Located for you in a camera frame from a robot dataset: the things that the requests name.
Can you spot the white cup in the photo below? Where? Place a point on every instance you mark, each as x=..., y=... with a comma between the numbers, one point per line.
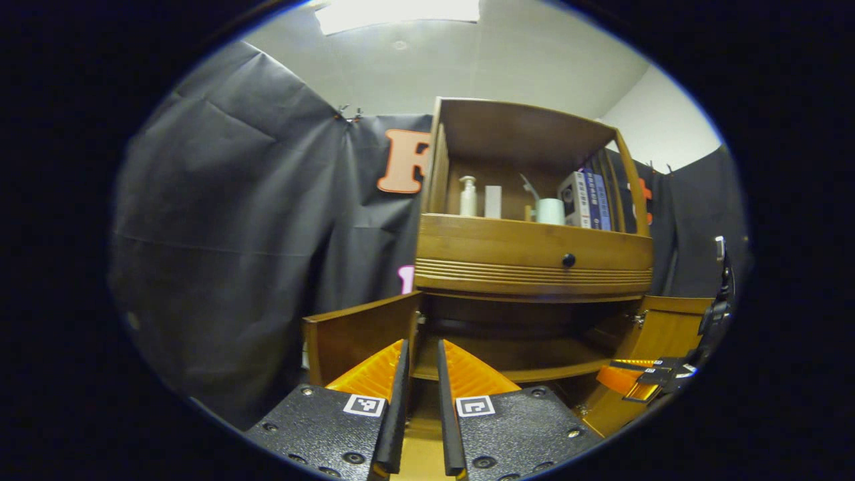
x=551, y=212

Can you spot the black backdrop cloth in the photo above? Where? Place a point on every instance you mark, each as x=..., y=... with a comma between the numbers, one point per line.
x=234, y=234

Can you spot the dark blue book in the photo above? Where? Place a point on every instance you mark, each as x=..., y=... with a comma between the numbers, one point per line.
x=593, y=200

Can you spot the small white box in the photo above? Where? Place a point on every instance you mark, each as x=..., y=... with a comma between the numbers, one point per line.
x=493, y=202

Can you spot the white book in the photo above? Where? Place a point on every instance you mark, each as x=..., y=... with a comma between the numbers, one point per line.
x=576, y=200

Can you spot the wooden inner shelf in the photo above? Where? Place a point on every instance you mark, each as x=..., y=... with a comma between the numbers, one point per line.
x=534, y=361

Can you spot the wooden cabinet drawer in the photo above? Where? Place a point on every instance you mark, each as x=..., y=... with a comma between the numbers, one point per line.
x=507, y=250

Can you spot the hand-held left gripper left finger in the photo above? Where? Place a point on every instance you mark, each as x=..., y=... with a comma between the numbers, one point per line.
x=320, y=427

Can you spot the wooden shoe cabinet door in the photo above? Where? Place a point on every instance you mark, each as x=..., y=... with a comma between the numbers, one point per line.
x=668, y=331
x=361, y=337

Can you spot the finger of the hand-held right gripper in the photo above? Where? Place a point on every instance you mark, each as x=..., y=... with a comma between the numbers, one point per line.
x=678, y=367
x=628, y=382

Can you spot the ceiling light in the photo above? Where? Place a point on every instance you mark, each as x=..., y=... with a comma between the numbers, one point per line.
x=394, y=13

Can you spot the wooden double-door shoe cabinet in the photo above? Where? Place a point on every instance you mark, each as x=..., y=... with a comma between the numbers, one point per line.
x=521, y=247

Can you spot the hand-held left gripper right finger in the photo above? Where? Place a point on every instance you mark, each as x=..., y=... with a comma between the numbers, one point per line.
x=528, y=427

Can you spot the round black drawer knob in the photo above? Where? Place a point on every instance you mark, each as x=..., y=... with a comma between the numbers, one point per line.
x=568, y=260

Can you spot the white pump bottle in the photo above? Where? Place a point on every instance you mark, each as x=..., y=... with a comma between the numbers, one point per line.
x=468, y=200

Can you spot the light blue book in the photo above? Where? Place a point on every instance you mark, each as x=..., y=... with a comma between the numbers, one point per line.
x=604, y=204

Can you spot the white utensil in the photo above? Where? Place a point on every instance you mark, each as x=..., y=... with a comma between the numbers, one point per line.
x=529, y=187

